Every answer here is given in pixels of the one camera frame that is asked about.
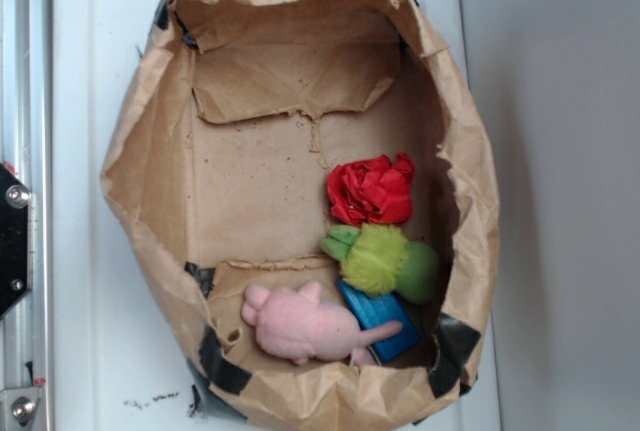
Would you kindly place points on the pink plush bunny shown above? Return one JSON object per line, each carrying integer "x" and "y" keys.
{"x": 298, "y": 325}

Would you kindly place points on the red crumpled fabric flower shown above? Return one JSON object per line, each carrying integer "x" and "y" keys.
{"x": 372, "y": 191}

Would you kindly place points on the green fuzzy plush toy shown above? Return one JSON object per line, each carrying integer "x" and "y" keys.
{"x": 379, "y": 259}

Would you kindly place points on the blue wooden block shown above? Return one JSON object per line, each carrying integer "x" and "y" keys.
{"x": 374, "y": 312}

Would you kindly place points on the brown paper bag liner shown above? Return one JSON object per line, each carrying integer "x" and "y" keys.
{"x": 218, "y": 168}

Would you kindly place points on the white plastic bin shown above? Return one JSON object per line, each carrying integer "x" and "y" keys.
{"x": 117, "y": 365}

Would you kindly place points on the black metal bracket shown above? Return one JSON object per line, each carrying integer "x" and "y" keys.
{"x": 15, "y": 258}

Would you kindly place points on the aluminium frame rail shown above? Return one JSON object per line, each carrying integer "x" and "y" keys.
{"x": 25, "y": 335}

